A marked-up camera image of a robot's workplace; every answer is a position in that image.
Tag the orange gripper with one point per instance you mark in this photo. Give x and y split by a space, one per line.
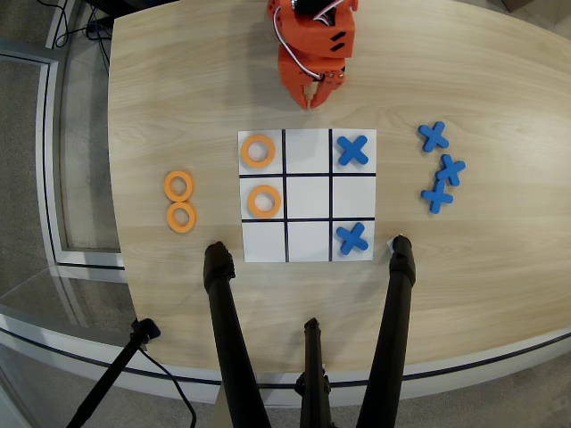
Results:
298 75

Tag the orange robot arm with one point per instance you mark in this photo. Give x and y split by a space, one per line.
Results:
319 38

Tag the blue foam cross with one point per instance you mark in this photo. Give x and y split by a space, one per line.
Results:
451 170
433 136
352 239
437 197
353 150

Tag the white tic-tac-toe board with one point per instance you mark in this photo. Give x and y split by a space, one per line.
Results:
308 196

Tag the small white sticker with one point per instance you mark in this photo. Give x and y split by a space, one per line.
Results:
389 244

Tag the thick black tripod leg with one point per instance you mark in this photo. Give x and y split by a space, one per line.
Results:
227 325
392 321

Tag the short black tripod leg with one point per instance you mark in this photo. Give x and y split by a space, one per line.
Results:
313 370

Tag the thin black stand pole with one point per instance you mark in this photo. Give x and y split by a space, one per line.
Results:
116 370

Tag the grey metal floor frame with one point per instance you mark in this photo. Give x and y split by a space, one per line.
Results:
47 178

